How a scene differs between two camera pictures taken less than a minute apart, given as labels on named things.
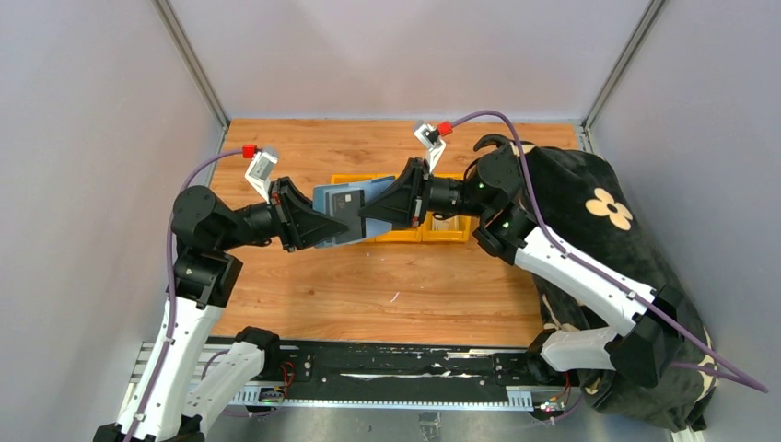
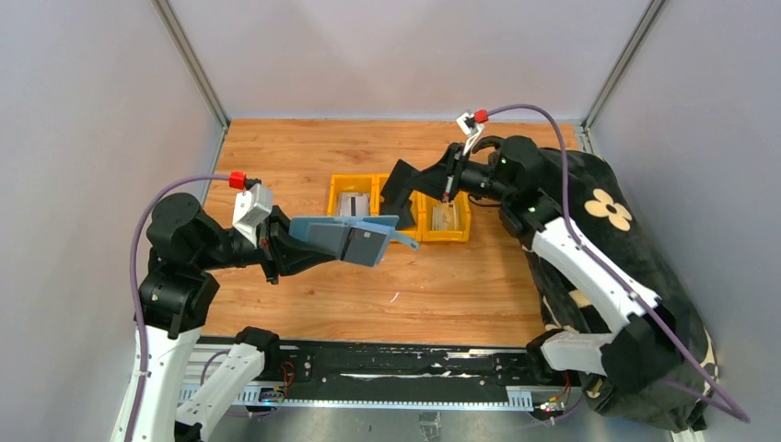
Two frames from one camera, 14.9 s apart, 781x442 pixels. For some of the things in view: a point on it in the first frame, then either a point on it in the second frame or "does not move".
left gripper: (300, 225) → (281, 251)
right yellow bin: (452, 229) does not move
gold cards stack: (448, 224) does not move
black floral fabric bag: (583, 203) does not move
